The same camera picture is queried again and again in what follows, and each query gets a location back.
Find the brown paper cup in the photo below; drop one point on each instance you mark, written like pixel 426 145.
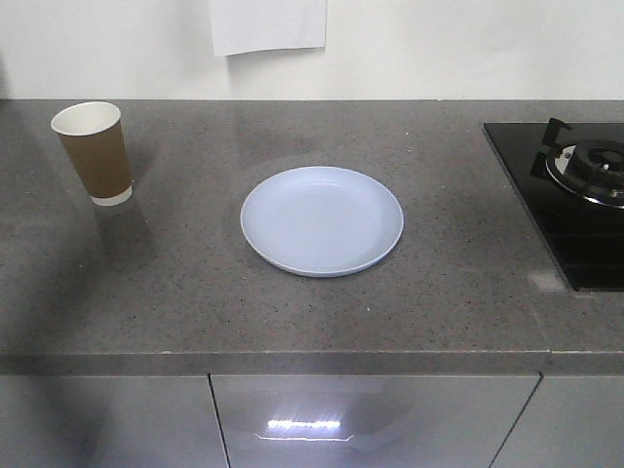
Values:
pixel 91 134

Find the light blue plate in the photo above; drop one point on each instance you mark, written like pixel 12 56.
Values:
pixel 322 221

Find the grey side cabinet door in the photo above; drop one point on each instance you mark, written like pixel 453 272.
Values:
pixel 367 421

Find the black gas stove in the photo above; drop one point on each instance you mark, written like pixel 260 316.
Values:
pixel 570 177

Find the grey corner cabinet door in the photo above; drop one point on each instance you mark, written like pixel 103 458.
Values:
pixel 118 421

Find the grey upper drawer front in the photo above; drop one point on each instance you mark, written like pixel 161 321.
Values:
pixel 568 422

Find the white paper on wall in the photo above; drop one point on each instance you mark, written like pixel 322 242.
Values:
pixel 247 26

